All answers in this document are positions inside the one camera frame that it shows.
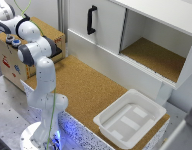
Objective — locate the white sliding door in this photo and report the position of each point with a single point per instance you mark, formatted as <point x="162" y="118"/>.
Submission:
<point x="107" y="23"/>

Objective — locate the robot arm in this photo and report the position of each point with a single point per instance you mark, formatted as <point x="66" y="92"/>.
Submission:
<point x="42" y="96"/>

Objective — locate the white plastic box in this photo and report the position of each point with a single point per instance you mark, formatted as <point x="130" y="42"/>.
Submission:
<point x="129" y="121"/>

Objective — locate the white cabinet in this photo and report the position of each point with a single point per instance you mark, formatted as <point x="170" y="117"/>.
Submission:
<point x="96" y="57"/>

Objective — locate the blue button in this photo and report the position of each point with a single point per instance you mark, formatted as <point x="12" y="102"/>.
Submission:
<point x="16" y="42"/>

